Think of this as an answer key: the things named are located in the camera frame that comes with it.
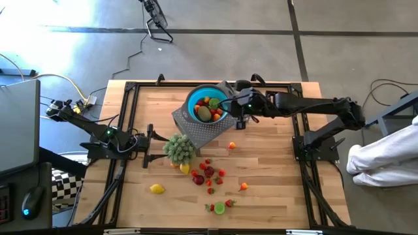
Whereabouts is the yellow power cable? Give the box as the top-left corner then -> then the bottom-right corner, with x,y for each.
0,53 -> 89,102

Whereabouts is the black side desk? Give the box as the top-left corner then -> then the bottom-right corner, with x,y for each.
0,161 -> 53,233

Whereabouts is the person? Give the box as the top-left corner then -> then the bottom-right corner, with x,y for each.
346,116 -> 418,189

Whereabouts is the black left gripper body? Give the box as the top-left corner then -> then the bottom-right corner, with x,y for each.
132,123 -> 155,169

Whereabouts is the blue collapsible colander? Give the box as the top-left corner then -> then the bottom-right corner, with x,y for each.
180,84 -> 233,125

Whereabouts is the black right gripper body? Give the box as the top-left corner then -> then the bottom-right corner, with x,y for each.
230,89 -> 264,120

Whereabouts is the black white checkerboard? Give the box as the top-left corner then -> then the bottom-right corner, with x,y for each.
51,168 -> 86,210

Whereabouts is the black floor fan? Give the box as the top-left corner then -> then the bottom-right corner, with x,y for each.
139,0 -> 174,44

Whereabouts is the grey perforated metal shelf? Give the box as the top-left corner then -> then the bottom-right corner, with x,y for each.
171,80 -> 241,150

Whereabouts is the black computer mouse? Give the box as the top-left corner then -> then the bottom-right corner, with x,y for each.
21,185 -> 46,221

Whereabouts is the black cable conduit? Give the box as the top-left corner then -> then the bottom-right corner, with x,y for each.
78,159 -> 128,226
300,159 -> 352,228

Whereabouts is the grey laptop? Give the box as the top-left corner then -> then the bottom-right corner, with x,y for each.
0,79 -> 42,179

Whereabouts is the whole brown kiwi fruit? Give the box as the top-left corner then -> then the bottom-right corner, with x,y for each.
197,106 -> 212,123

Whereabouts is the black keyboard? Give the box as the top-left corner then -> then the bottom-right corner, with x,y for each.
0,193 -> 14,226

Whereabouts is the black aluminium table frame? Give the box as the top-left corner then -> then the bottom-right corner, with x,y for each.
97,73 -> 350,229

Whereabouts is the grey metal stand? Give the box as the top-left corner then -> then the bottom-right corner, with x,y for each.
364,90 -> 418,137

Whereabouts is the artificial green succulent plant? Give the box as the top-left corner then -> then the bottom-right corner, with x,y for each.
162,133 -> 197,166

